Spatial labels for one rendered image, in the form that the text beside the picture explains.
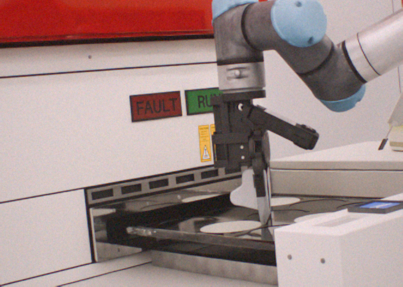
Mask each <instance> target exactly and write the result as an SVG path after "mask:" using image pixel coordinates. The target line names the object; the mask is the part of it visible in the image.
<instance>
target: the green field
mask: <svg viewBox="0 0 403 287"><path fill-rule="evenodd" d="M221 94H223V91H220V90H219V89H207V90H200V91H194V92H187V98H188V104H189V112H190V113H194V112H204V111H210V110H213V107H212V105H210V97H212V96H218V95H221Z"/></svg>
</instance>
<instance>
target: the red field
mask: <svg viewBox="0 0 403 287"><path fill-rule="evenodd" d="M132 101H133V114H134V120H135V119H145V118H156V117H161V116H167V115H177V114H181V103H180V96H179V93H173V94H160V95H147V96H140V97H132Z"/></svg>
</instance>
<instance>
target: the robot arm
mask: <svg viewBox="0 0 403 287"><path fill-rule="evenodd" d="M212 26H213V31H214V36H215V50H216V63H217V66H219V67H217V71H218V86H219V90H220V91H223V94H221V95H218V96H212V97H210V105H212V107H213V114H214V122H215V131H214V132H213V135H211V140H212V153H213V160H214V168H226V169H240V167H242V166H251V165H252V166H251V167H250V168H248V169H247V170H245V171H244V172H243V174H242V185H241V186H240V187H237V188H236V189H235V190H234V191H233V192H232V193H231V194H230V199H231V200H230V202H232V203H233V204H234V205H238V206H243V207H248V208H254V209H257V210H258V212H259V216H260V221H261V225H265V224H266V222H267V219H268V218H269V216H270V214H271V191H270V190H271V185H270V143H269V134H268V130H269V131H271V132H273V133H275V134H277V135H278V136H281V137H284V138H286V139H288V140H290V142H294V143H293V144H295V145H296V146H298V147H299V148H303V149H305V150H307V149H309V150H310V151H311V150H312V149H313V148H315V146H316V144H317V141H318V139H319V134H318V132H317V131H316V130H315V129H313V128H311V127H310V126H307V125H304V124H302V125H300V124H299V123H297V122H295V121H292V120H290V119H288V118H286V117H283V116H281V115H280V114H278V113H276V112H272V111H271V110H269V109H266V108H265V107H263V106H260V105H259V104H256V105H254V104H253V99H254V98H266V90H265V89H263V87H265V86H266V85H267V84H266V77H265V69H264V55H263V51H267V50H275V51H276V52H278V54H279V55H280V57H281V58H282V59H283V60H284V61H285V63H287V64H288V65H289V67H290V68H291V69H292V70H293V71H294V72H295V73H296V74H297V75H298V76H299V77H300V78H301V81H302V82H303V83H304V84H306V85H307V87H308V88H309V89H310V90H311V92H312V94H313V96H314V97H315V98H316V99H318V100H319V101H320V102H321V103H322V104H323V106H325V107H327V108H328V109H329V110H331V111H333V112H345V111H347V110H350V109H352V108H354V107H355V106H356V105H355V104H356V103H357V102H358V101H361V99H362V98H363V96H364V94H365V84H366V83H367V82H369V81H371V80H373V79H375V78H377V77H379V76H381V75H384V74H386V73H387V72H389V71H391V70H392V69H394V68H396V67H398V66H400V65H402V64H403V7H402V8H401V9H399V10H397V11H395V12H393V13H392V14H391V15H389V16H387V17H385V18H383V19H381V20H380V21H378V22H375V23H374V24H372V25H370V26H368V27H367V28H365V29H363V31H360V32H358V33H357V34H354V35H352V36H351V37H349V38H346V39H345V40H344V41H342V42H340V43H338V44H336V45H335V44H334V43H333V42H332V41H331V40H330V38H329V37H328V36H327V34H326V29H327V16H326V15H325V14H324V12H323V6H322V5H321V2H320V1H319V0H270V1H264V2H259V1H258V0H212ZM240 104H242V106H241V109H242V111H241V110H240V109H239V105H240ZM215 151H216V153H215Z"/></svg>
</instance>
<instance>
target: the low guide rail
mask: <svg viewBox="0 0 403 287"><path fill-rule="evenodd" d="M151 256H152V266H155V267H163V268H171V269H175V270H182V271H190V273H199V274H206V275H210V276H218V277H226V278H230V279H237V280H245V281H250V282H257V283H265V284H269V285H277V286H278V272H277V264H276V262H267V261H258V260H253V259H244V258H234V257H229V256H220V255H210V254H205V253H196V252H186V251H181V250H176V249H167V248H162V247H157V248H154V249H151Z"/></svg>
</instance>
